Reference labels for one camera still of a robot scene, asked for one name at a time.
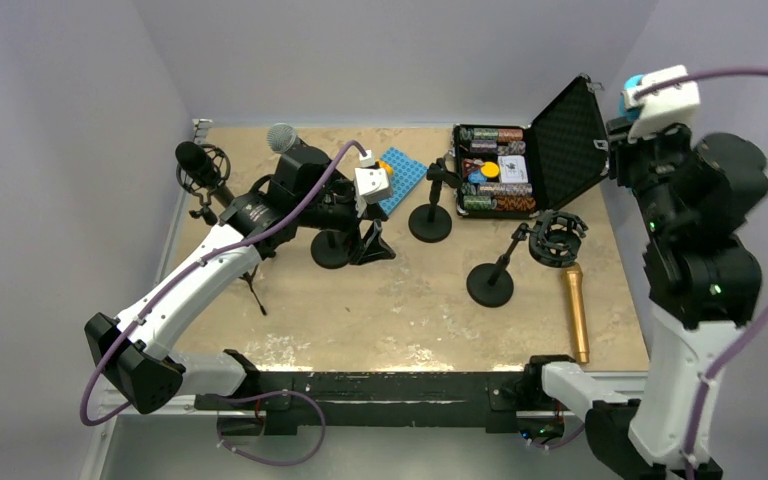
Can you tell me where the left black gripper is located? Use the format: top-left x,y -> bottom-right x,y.
294,193 -> 395,263

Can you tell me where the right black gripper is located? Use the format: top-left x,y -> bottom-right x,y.
609,108 -> 693,232

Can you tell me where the blue handheld microphone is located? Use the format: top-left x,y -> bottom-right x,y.
618,74 -> 645,122

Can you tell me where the black round-base mic stand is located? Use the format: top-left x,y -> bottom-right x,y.
408,154 -> 463,243

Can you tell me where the black stand with shock mount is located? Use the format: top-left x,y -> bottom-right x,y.
465,209 -> 589,309

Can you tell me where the gold handheld microphone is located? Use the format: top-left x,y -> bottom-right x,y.
561,263 -> 591,365

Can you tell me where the black silver-grille microphone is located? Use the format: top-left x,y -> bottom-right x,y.
266,123 -> 306,154

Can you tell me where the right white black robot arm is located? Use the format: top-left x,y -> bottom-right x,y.
521,118 -> 768,479

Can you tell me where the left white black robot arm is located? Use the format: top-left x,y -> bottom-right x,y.
84,142 -> 394,414

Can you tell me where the black stand behind left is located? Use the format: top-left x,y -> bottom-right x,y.
310,230 -> 349,269

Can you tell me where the black condenser microphone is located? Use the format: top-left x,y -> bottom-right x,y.
174,141 -> 234,204

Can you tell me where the orange yellow toy brick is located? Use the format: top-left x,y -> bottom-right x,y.
379,161 -> 394,178

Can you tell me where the blue studded baseplate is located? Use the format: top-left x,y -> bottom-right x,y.
379,147 -> 428,217

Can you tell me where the white card deck box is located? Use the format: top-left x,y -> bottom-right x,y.
497,155 -> 529,183

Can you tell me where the yellow poker chip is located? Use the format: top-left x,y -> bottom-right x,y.
480,162 -> 500,179

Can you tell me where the black poker chip case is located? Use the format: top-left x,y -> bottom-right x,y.
452,74 -> 608,219

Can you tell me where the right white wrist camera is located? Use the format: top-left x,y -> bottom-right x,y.
627,65 -> 700,142

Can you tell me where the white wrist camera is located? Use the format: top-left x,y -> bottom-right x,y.
354,150 -> 394,206
627,65 -> 700,142

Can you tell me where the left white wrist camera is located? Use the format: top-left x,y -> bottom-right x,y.
354,150 -> 394,206

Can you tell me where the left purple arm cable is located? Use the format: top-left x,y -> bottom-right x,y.
79,139 -> 369,427

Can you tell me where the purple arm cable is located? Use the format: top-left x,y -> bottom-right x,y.
79,139 -> 369,427
632,66 -> 768,480

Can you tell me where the black tripod shock-mount stand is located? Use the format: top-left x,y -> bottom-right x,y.
175,144 -> 278,317

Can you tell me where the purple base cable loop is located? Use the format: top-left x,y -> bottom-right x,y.
215,389 -> 328,468

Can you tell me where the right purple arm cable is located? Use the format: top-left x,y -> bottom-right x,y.
632,66 -> 768,480

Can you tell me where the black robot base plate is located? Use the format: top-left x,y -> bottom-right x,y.
195,364 -> 577,444

